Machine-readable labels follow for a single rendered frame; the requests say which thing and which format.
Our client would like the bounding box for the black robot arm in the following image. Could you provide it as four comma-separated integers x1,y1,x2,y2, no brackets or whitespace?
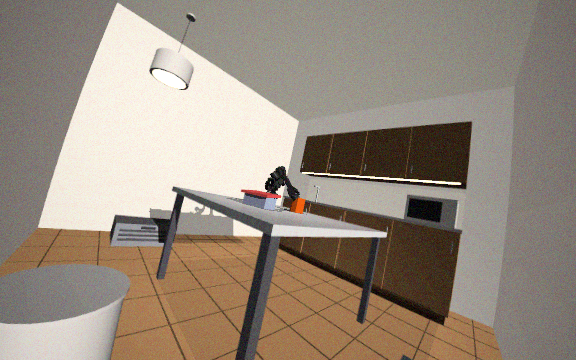
265,166,300,201

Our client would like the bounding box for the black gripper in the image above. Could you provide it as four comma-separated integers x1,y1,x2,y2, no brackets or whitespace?
266,177,281,195

